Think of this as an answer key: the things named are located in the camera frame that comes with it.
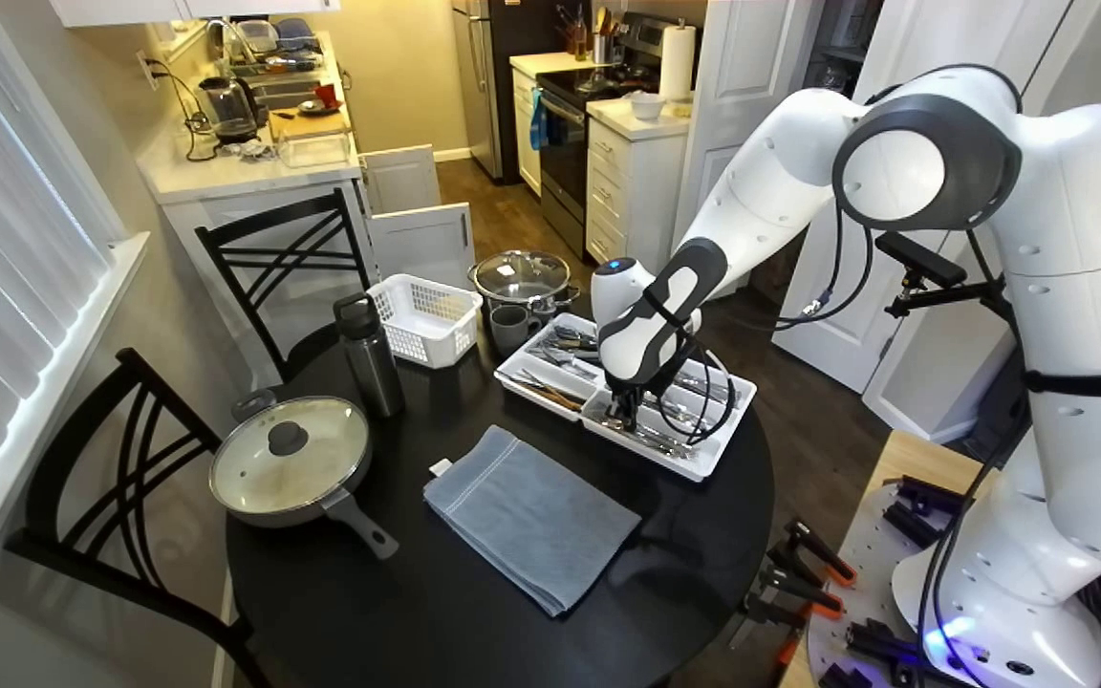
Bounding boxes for white plastic cutlery holder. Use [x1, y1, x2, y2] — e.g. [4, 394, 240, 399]
[488, 311, 762, 484]

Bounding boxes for steel pot with glass lid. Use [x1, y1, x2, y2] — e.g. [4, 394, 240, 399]
[468, 246, 579, 364]

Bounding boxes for black water bottle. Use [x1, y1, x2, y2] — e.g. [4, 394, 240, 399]
[328, 290, 408, 424]

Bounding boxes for black steel kitchen stove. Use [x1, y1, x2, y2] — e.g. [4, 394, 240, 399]
[531, 57, 637, 259]

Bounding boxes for black wooden dining chair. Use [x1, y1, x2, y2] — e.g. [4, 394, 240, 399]
[191, 187, 379, 389]
[0, 343, 274, 688]

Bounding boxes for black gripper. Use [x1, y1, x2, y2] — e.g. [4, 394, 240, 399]
[607, 369, 681, 446]

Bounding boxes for white kitchen counter cabinet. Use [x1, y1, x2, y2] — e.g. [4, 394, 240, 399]
[131, 110, 372, 387]

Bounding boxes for grey frying pan with lid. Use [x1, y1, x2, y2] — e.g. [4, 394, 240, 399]
[204, 389, 401, 564]

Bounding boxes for white cabinet door panel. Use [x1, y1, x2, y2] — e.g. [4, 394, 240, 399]
[358, 140, 444, 217]
[362, 199, 480, 293]

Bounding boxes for white plastic basket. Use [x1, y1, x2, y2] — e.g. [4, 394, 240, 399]
[362, 273, 488, 373]

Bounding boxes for black orange bar clamp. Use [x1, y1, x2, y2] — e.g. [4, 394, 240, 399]
[739, 563, 853, 632]
[774, 512, 864, 594]

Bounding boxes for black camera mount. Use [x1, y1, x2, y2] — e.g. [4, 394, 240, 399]
[877, 225, 1000, 322]

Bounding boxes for white vertical window blinds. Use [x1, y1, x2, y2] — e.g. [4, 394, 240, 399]
[0, 0, 131, 545]

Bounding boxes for dark grey mug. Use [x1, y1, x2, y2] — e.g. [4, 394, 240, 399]
[488, 303, 538, 364]

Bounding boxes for blue black clamp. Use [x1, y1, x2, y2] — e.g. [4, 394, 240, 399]
[882, 470, 983, 555]

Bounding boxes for white kitchen drawer cabinet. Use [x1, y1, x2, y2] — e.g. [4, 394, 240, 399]
[581, 97, 697, 304]

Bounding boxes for white paper towel roll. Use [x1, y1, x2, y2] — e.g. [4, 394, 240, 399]
[654, 18, 700, 108]

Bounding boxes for white panel door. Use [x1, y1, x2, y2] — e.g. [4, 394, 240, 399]
[774, 0, 1096, 445]
[668, 0, 826, 303]

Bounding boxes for blue folded towel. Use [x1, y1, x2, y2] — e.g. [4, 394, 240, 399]
[419, 419, 645, 622]

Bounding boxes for steel refrigerator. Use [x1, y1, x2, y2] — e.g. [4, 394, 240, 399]
[447, 0, 571, 183]

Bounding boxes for black coffee maker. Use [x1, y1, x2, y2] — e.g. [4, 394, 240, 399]
[196, 74, 264, 150]

